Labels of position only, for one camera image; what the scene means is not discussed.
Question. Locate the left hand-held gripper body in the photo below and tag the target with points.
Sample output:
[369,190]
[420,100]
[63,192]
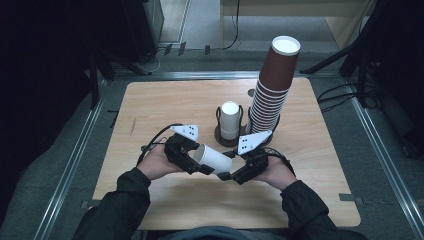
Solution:
[176,150]

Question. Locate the person's left hand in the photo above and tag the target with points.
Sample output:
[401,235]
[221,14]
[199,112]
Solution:
[156,165]

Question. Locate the black cabinet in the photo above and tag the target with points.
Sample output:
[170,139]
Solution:
[140,26]

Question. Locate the light wooden desk frame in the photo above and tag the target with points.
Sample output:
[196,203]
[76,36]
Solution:
[340,20]

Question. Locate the metal floor rail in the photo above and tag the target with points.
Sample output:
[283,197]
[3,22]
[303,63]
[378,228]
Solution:
[70,166]
[383,160]

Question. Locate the person's blue-grey clothing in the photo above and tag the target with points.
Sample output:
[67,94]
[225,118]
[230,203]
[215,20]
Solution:
[216,234]

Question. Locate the single white paper cup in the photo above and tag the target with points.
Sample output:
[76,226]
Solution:
[215,160]

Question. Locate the person's right hand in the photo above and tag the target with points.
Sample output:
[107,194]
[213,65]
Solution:
[280,173]

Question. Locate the stack of brown ripple cups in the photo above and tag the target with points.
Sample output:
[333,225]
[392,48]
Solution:
[275,76]

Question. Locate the black metal stand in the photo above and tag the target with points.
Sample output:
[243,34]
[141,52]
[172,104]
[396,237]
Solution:
[94,83]

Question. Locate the brown double cup holder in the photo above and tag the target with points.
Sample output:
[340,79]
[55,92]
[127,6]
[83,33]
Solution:
[228,142]

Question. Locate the stack of white paper cups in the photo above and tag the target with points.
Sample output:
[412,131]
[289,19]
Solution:
[230,121]

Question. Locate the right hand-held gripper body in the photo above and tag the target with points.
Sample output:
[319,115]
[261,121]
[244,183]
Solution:
[255,163]

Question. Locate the black tripod stand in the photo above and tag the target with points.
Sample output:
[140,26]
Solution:
[353,50]

